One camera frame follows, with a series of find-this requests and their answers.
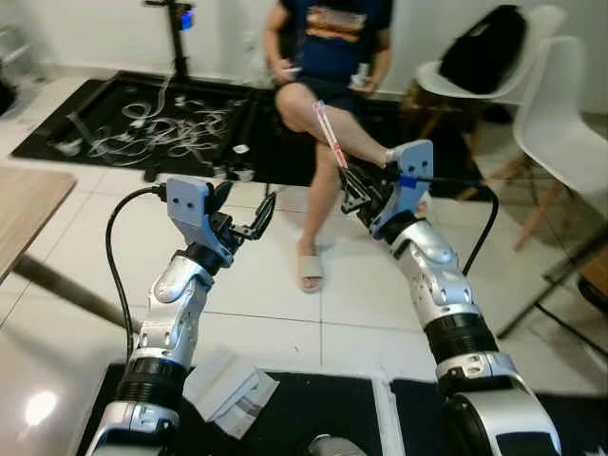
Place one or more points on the white plastic chair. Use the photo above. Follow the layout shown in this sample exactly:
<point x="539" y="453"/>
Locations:
<point x="546" y="24"/>
<point x="560" y="114"/>

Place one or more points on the wide white floor tape strip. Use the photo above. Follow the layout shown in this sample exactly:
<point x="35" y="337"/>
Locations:
<point x="388" y="418"/>

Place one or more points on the black tripod stand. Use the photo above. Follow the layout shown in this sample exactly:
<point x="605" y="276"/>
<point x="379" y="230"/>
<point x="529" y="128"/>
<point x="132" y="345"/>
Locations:
<point x="178" y="47"/>

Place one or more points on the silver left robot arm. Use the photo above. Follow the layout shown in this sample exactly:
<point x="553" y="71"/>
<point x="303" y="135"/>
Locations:
<point x="176" y="294"/>

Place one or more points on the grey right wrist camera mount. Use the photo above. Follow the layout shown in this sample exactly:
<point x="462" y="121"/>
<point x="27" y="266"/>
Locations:
<point x="413" y="161"/>

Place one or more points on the light wooden table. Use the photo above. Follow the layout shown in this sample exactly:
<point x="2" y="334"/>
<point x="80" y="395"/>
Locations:
<point x="24" y="204"/>

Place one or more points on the white folded paper pack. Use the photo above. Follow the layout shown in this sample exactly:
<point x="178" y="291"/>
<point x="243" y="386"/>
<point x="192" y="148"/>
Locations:
<point x="228" y="389"/>

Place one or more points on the black backpack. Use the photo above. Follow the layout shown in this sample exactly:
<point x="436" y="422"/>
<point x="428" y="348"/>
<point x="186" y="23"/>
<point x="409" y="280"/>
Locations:
<point x="484" y="47"/>

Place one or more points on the beige slipper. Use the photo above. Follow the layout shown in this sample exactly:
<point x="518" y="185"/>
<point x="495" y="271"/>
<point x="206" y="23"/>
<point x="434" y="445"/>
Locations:
<point x="312" y="274"/>

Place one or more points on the black floor mat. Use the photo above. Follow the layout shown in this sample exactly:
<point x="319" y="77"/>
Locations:
<point x="313" y="408"/>

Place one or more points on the grey robot leg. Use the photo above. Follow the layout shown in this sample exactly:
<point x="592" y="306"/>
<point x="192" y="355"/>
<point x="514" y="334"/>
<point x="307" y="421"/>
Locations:
<point x="337" y="446"/>

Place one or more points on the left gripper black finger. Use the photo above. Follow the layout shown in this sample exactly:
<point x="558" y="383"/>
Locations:
<point x="265" y="215"/>
<point x="222" y="198"/>

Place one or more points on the seated person in navy shirt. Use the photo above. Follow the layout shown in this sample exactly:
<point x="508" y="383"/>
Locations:
<point x="328" y="38"/>

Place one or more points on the pink striped paper wrapper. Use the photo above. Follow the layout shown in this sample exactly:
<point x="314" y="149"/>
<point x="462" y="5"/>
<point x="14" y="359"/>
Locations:
<point x="329" y="133"/>

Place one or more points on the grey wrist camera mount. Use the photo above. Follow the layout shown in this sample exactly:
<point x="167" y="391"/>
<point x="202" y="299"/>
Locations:
<point x="190" y="204"/>
<point x="413" y="161"/>

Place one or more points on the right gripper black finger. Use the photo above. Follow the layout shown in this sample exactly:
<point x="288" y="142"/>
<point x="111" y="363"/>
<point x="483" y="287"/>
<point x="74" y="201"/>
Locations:
<point x="354" y="198"/>
<point x="362" y="172"/>

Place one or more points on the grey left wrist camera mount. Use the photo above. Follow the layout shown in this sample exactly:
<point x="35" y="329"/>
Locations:
<point x="190" y="204"/>

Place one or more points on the grey metal table leg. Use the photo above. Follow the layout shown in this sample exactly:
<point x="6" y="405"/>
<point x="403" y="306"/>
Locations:
<point x="66" y="290"/>

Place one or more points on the blue device on stand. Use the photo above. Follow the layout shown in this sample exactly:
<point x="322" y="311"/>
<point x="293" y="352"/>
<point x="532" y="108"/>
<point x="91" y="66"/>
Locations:
<point x="186" y="17"/>

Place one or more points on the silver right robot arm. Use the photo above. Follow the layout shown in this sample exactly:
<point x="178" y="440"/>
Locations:
<point x="442" y="285"/>

